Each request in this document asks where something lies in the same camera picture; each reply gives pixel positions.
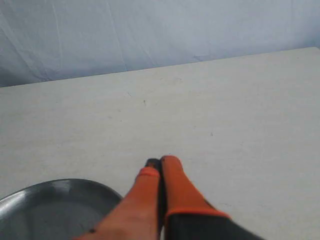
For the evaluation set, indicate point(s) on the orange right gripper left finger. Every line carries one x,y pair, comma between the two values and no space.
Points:
136,217

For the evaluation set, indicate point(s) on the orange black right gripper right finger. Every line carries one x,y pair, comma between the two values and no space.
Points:
189,216

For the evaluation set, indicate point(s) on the round silver metal plate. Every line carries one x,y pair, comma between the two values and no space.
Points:
60,209

